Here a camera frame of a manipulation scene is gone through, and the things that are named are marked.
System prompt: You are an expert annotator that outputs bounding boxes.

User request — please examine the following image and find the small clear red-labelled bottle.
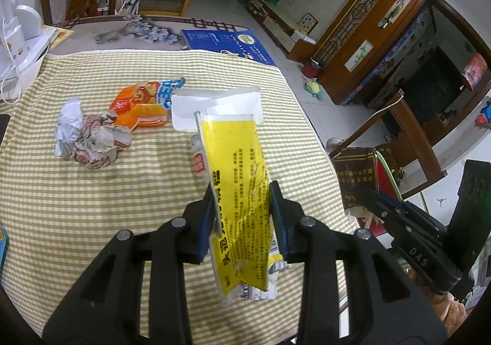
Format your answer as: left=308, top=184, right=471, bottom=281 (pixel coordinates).
left=190, top=134, right=210, bottom=177

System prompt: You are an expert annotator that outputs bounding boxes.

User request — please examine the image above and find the white bead necklace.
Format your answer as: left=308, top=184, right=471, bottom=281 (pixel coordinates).
left=347, top=94, right=407, bottom=146

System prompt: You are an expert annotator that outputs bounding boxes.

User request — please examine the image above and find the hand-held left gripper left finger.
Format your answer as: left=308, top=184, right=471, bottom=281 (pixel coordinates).
left=42, top=184, right=215, bottom=345

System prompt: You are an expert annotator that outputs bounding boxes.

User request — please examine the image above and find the dark brown carton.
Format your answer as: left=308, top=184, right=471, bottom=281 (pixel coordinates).
left=331, top=146, right=382, bottom=215

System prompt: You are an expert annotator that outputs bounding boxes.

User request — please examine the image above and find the green plush turtle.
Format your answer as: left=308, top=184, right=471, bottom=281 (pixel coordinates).
left=304, top=78, right=327, bottom=101

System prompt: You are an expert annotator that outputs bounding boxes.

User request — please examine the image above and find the yellow booklet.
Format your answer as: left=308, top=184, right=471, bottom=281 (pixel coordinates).
left=42, top=25, right=75, bottom=50

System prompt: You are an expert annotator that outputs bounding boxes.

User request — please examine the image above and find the low television cabinet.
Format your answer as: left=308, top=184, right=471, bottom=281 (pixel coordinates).
left=249, top=0, right=319, bottom=62

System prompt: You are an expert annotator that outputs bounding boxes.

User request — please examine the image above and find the red basin with green rim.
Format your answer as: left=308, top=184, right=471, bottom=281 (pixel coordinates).
left=355, top=149, right=403, bottom=250

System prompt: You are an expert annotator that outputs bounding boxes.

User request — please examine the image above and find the white tabletop appliance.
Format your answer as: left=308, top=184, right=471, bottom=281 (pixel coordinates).
left=0, top=0, right=58, bottom=104

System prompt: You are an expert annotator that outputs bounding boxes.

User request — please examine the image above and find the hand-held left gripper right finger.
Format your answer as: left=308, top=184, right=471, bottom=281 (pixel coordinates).
left=269, top=180, right=449, bottom=345

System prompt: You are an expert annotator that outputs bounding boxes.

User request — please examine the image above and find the small framed picture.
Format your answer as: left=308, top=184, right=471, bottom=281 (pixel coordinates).
left=299, top=13, right=319, bottom=37

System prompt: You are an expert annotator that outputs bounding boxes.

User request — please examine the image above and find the blue book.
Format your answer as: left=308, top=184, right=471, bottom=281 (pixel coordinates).
left=181, top=28, right=277, bottom=66

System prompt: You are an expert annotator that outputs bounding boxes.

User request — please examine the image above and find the orange snack wrapper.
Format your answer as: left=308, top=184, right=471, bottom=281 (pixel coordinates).
left=109, top=77, right=187, bottom=129

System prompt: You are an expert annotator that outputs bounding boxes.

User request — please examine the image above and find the small red bin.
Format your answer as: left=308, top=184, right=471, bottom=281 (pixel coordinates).
left=302, top=57, right=323, bottom=79

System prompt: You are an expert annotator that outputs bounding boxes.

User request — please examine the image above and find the floral table mat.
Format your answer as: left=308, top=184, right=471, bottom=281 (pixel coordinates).
left=50, top=15, right=250, bottom=52

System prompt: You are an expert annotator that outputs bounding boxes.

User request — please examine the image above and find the carved wooden partition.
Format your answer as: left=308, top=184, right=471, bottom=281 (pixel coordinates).
left=315, top=0, right=430, bottom=104

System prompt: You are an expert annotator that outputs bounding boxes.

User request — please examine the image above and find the carved wooden chair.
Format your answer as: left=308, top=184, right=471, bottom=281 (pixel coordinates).
left=330, top=89, right=447, bottom=215

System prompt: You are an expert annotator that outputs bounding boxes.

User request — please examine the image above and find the yellow packet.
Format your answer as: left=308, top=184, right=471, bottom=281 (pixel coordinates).
left=194, top=111, right=286, bottom=307

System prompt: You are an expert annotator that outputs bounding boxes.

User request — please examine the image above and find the striped table cloth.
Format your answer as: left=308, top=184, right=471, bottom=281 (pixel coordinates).
left=0, top=49, right=357, bottom=345

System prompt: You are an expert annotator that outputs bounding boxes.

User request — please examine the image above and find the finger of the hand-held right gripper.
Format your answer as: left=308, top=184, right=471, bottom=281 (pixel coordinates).
left=378, top=193, right=447, bottom=234
left=361, top=188, right=403, bottom=244

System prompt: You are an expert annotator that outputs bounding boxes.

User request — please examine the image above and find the blue plastic tray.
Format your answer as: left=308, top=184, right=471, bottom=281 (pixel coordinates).
left=0, top=226, right=10, bottom=277

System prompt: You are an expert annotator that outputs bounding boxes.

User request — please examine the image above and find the white paper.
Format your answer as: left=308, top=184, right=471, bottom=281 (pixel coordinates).
left=54, top=97, right=83, bottom=157

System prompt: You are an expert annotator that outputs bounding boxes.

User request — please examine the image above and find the white cardboard box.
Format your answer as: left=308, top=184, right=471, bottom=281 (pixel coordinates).
left=171, top=87, right=264, bottom=134

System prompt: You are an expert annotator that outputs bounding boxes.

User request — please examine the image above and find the printed paper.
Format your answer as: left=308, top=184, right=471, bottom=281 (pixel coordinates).
left=73, top=111, right=133, bottom=170

